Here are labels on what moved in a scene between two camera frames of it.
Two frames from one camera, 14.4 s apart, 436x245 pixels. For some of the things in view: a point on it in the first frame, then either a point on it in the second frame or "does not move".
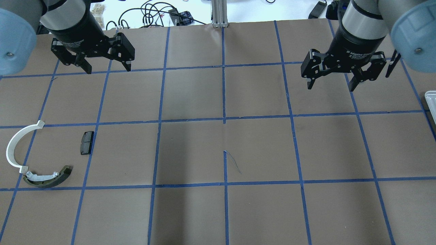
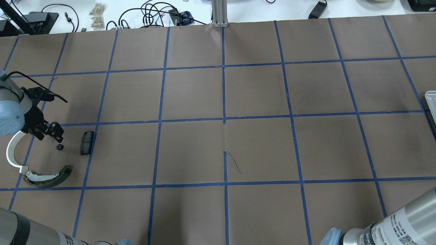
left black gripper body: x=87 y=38 to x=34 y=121
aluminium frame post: x=219 y=12 does not move
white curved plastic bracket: x=11 y=145 does not move
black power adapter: x=317 y=10 does not move
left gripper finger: x=68 y=58 to x=33 y=130
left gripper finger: x=121 y=49 to x=55 y=131
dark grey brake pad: x=86 y=142 does not move
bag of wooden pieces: x=97 y=10 does not move
